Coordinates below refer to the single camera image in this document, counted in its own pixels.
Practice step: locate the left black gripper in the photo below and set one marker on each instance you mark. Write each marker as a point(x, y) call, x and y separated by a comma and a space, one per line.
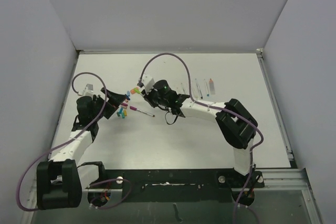
point(115, 100)

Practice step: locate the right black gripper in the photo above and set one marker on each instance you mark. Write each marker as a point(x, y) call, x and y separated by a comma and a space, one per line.
point(148, 97)

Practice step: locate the green capped pen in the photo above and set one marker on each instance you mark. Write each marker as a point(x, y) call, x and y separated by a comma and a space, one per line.
point(137, 90)

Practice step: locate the magenta capped pen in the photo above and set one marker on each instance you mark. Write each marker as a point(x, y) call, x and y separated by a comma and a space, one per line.
point(141, 111)

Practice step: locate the orange capped fat marker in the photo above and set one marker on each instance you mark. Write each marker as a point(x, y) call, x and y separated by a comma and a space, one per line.
point(212, 87)

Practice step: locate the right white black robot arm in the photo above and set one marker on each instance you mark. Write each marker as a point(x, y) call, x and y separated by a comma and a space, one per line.
point(235, 123)

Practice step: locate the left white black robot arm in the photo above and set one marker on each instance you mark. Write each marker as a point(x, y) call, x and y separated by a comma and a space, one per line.
point(61, 180)

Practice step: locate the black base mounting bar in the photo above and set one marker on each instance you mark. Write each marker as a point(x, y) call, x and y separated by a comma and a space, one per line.
point(175, 185)

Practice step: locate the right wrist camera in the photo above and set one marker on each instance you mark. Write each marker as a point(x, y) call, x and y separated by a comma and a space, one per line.
point(146, 83)

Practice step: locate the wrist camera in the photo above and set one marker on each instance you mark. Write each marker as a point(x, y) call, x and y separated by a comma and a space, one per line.
point(146, 83)
point(87, 91)

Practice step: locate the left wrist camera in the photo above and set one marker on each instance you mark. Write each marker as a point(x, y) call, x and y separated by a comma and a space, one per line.
point(87, 91)

